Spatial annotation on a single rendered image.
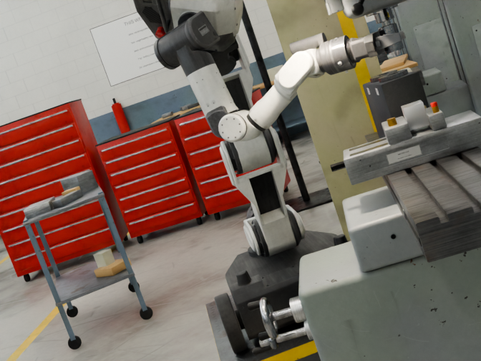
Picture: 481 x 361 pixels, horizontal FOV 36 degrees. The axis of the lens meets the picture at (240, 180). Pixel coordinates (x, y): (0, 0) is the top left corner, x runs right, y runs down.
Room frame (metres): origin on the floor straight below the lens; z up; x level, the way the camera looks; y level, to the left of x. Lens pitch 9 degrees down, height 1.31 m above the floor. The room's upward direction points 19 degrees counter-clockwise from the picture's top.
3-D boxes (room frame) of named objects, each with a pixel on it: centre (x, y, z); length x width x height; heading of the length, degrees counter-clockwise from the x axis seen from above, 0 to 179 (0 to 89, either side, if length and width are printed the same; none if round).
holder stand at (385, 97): (2.27, -0.54, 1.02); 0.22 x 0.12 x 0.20; 2
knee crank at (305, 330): (2.09, 0.03, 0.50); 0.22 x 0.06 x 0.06; 82
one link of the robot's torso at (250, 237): (2.67, -0.06, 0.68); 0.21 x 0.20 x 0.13; 4
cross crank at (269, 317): (1.95, 0.02, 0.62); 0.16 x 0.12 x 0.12; 82
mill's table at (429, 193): (1.93, -0.48, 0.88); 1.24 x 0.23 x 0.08; 172
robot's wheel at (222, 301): (2.37, 0.19, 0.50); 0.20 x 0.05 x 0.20; 4
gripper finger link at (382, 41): (1.85, -0.46, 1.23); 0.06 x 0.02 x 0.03; 64
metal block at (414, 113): (1.87, -0.48, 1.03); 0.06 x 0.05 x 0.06; 169
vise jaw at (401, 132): (1.88, -0.42, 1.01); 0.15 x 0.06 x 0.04; 169
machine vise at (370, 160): (1.87, -0.45, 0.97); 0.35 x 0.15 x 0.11; 79
